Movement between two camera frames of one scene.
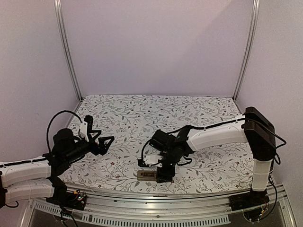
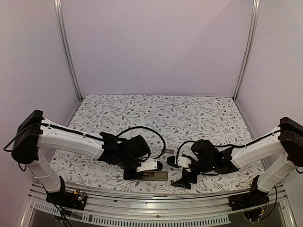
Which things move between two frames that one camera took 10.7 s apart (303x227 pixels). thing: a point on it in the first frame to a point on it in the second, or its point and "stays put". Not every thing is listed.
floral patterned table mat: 131,119 stays put
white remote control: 147,175 stays put
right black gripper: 163,174 to 182,182
